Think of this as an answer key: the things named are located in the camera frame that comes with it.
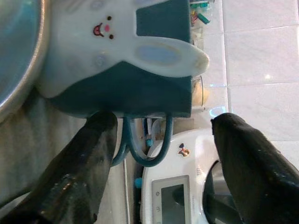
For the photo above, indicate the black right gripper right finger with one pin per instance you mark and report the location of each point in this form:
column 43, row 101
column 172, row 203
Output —
column 254, row 168

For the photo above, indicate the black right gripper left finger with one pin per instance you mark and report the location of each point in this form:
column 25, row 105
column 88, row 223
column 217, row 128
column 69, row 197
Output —
column 77, row 172

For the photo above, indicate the light grey cloth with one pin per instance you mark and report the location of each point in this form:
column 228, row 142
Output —
column 25, row 149

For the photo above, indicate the white kitchen appliance with display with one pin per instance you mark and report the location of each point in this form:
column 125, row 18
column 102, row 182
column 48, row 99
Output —
column 177, row 184

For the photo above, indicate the clear glass jar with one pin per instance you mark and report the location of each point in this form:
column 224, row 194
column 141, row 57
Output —
column 199, row 93

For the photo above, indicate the teal bag with white bunny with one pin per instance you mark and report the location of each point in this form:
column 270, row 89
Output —
column 121, row 65

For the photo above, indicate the round metal bowl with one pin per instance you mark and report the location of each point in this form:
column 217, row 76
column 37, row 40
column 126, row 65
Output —
column 17, row 53

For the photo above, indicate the clear plastic container with clips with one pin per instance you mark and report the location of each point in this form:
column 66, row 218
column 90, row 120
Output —
column 198, row 18

